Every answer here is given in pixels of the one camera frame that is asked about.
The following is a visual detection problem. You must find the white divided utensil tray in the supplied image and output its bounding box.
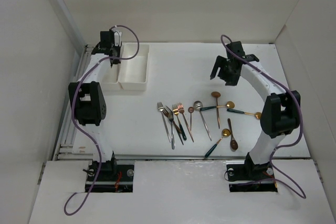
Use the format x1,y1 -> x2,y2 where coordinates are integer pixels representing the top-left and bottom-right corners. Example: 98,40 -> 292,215
101,44 -> 150,91

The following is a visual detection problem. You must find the silver fork lower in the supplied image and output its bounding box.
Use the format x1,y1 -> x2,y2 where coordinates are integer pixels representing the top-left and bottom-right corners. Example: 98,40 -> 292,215
168,112 -> 175,150

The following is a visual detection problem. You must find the gold spoon green handle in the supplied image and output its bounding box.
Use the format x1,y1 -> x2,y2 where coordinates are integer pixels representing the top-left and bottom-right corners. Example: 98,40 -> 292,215
227,108 -> 262,120
204,129 -> 231,158
200,101 -> 235,111

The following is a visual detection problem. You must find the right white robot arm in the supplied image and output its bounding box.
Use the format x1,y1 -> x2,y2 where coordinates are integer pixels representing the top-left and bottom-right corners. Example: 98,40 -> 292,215
210,41 -> 302,182

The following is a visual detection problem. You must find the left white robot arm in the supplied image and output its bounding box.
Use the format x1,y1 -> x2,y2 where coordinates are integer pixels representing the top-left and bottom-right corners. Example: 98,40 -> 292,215
68,29 -> 122,180

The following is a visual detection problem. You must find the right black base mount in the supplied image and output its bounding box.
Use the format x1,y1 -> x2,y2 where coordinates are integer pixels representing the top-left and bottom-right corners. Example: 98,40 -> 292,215
226,162 -> 278,193

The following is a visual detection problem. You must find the silver fork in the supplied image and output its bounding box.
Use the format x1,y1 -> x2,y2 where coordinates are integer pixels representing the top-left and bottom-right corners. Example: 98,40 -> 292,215
168,112 -> 175,150
157,102 -> 171,142

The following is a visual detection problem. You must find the aluminium rail frame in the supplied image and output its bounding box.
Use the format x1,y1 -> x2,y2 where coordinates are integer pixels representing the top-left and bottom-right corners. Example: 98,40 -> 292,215
50,44 -> 94,161

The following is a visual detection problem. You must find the silver spoon long handle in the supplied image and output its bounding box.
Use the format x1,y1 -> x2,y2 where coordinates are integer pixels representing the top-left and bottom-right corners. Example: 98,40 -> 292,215
193,100 -> 212,141

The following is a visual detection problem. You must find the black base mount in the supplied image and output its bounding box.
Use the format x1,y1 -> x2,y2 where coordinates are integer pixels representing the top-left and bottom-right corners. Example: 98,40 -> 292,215
226,162 -> 278,193
91,161 -> 134,193

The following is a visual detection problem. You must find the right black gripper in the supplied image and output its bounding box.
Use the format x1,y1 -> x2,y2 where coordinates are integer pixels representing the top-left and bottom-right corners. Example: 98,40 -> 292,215
211,55 -> 240,86

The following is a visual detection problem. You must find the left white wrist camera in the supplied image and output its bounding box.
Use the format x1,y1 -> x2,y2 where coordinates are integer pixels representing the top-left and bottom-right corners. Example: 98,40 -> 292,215
113,30 -> 122,47

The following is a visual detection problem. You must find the rose gold fork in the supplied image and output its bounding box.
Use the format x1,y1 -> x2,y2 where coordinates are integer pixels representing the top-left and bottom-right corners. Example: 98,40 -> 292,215
177,103 -> 194,142

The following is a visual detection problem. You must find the dark bronze spoon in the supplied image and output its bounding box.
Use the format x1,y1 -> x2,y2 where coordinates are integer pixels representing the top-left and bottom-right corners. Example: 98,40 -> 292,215
227,118 -> 238,151

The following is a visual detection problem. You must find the small copper spoon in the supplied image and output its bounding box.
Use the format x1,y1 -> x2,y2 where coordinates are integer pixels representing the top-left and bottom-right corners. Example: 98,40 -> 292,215
187,106 -> 194,130

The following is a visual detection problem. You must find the gold fork green handle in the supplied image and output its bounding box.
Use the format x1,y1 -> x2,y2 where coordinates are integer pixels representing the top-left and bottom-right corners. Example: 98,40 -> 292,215
172,104 -> 187,141

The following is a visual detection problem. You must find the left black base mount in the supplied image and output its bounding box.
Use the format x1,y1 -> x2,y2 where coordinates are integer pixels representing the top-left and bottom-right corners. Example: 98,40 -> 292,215
91,161 -> 134,193

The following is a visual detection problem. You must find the copper spoon long handle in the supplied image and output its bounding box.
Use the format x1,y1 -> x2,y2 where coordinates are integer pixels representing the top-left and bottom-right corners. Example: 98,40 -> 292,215
211,91 -> 221,129

